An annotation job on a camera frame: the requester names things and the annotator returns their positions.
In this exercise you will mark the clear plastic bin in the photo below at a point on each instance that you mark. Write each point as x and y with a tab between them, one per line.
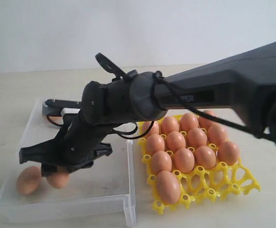
107	187

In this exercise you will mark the brown egg third row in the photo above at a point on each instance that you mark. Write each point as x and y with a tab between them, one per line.
205	156

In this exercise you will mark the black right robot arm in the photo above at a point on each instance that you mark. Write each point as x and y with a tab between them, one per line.
238	92

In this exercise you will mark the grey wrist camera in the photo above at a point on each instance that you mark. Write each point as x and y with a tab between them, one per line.
53	107

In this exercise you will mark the brown egg tray second row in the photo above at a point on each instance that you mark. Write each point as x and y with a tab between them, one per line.
196	137

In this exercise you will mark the yellow plastic egg tray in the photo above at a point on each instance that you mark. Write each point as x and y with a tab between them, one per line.
200	183

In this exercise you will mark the brown egg front corner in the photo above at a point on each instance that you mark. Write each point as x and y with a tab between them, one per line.
59	179

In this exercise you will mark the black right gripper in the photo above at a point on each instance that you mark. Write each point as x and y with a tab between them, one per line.
76	146

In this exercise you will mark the brown egg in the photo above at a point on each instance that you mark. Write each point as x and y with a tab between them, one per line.
184	160
154	130
188	121
168	187
175	141
154	143
228	152
206	123
217	134
29	180
169	124

